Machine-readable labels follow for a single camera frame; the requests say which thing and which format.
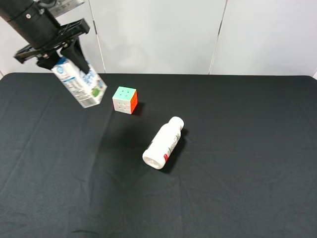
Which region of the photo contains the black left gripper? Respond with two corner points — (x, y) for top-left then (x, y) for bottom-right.
(13, 19), (90, 74)

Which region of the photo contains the white blue milk carton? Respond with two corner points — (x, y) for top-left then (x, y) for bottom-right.
(52, 57), (107, 108)

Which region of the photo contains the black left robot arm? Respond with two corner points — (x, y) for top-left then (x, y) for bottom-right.
(0, 0), (90, 74)

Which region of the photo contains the pastel rubik's cube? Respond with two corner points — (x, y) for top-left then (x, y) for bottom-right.
(112, 86), (138, 115)

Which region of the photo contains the white plastic bottle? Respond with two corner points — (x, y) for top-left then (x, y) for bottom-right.
(142, 117), (184, 170)

